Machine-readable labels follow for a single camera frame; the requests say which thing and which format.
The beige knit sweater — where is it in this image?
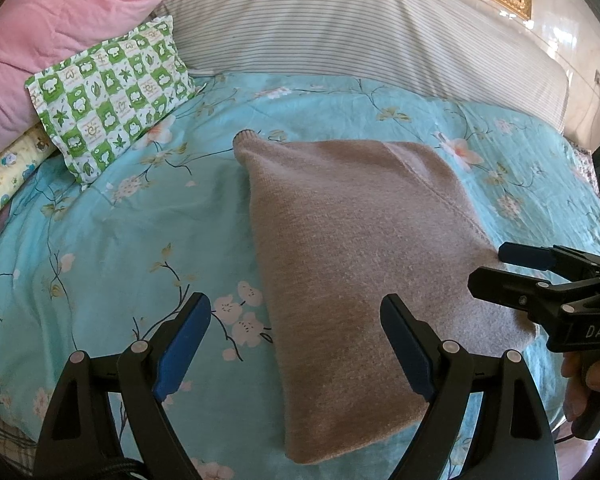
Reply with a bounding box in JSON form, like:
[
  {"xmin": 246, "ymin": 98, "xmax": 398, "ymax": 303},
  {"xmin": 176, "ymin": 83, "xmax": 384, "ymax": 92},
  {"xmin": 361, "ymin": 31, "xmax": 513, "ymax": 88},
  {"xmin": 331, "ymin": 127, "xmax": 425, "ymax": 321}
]
[{"xmin": 232, "ymin": 130, "xmax": 539, "ymax": 464}]

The teal floral bed sheet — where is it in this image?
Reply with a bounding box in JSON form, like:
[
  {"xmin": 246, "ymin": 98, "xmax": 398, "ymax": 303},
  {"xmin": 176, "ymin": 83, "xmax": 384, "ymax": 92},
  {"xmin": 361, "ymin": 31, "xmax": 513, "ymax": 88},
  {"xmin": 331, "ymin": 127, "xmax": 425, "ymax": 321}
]
[{"xmin": 0, "ymin": 72, "xmax": 600, "ymax": 480}]

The person's right hand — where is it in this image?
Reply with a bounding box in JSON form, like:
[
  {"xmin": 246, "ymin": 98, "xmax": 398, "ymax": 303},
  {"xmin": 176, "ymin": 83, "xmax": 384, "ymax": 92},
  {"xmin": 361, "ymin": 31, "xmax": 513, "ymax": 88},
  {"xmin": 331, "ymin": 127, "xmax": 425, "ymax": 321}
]
[{"xmin": 561, "ymin": 350, "xmax": 600, "ymax": 423}]

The black cable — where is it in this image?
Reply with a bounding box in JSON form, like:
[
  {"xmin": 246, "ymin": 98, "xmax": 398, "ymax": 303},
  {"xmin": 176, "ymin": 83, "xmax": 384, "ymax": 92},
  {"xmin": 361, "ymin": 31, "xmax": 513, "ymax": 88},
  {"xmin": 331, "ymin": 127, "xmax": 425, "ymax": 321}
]
[{"xmin": 554, "ymin": 422, "xmax": 582, "ymax": 447}]

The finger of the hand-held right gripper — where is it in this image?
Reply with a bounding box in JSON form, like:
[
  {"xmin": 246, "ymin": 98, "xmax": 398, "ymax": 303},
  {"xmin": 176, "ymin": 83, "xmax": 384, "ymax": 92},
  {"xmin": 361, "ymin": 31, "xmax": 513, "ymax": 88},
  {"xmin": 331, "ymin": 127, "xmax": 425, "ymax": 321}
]
[
  {"xmin": 467, "ymin": 265, "xmax": 600, "ymax": 333},
  {"xmin": 499, "ymin": 242, "xmax": 600, "ymax": 281}
]

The green checkered pillow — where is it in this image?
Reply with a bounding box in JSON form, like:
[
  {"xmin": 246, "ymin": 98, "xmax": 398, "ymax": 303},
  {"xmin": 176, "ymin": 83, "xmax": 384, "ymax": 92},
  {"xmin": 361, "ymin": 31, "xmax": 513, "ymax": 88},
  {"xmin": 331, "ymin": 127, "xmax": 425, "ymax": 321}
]
[{"xmin": 24, "ymin": 14, "xmax": 197, "ymax": 191}]

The plaid cloth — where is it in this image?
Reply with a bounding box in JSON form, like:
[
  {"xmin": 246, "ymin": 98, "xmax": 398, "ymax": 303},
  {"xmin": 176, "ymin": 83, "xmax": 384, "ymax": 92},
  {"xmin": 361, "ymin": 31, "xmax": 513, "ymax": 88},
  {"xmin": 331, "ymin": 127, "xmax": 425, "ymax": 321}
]
[{"xmin": 0, "ymin": 400, "xmax": 37, "ymax": 480}]

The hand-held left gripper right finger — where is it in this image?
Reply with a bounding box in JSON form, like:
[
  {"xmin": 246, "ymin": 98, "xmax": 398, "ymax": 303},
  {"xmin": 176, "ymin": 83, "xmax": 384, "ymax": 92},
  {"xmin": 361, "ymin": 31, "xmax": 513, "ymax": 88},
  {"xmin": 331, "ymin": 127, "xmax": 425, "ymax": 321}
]
[{"xmin": 380, "ymin": 294, "xmax": 561, "ymax": 480}]

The white striped pillow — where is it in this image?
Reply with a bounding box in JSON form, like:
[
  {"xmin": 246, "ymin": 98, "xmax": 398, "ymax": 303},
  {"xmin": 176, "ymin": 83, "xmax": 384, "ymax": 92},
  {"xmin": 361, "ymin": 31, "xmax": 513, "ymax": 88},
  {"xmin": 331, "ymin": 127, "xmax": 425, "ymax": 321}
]
[{"xmin": 157, "ymin": 0, "xmax": 571, "ymax": 134}]

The pink quilt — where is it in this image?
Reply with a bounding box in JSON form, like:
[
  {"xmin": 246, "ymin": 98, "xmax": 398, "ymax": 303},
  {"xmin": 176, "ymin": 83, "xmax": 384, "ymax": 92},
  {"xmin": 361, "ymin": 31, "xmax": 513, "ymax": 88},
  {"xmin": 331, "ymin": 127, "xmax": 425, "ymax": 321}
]
[{"xmin": 0, "ymin": 0, "xmax": 191, "ymax": 171}]

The yellow cartoon print pillow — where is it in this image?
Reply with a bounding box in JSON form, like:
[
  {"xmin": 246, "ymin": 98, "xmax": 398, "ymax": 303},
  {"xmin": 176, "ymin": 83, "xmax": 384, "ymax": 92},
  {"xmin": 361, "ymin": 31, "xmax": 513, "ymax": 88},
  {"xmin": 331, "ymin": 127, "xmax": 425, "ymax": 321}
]
[{"xmin": 0, "ymin": 125, "xmax": 59, "ymax": 234}]

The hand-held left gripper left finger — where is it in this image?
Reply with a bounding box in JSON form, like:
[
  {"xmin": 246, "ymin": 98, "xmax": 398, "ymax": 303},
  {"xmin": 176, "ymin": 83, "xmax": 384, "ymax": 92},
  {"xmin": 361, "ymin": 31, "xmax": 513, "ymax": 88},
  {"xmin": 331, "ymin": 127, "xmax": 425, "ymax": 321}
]
[{"xmin": 36, "ymin": 291, "xmax": 212, "ymax": 480}]

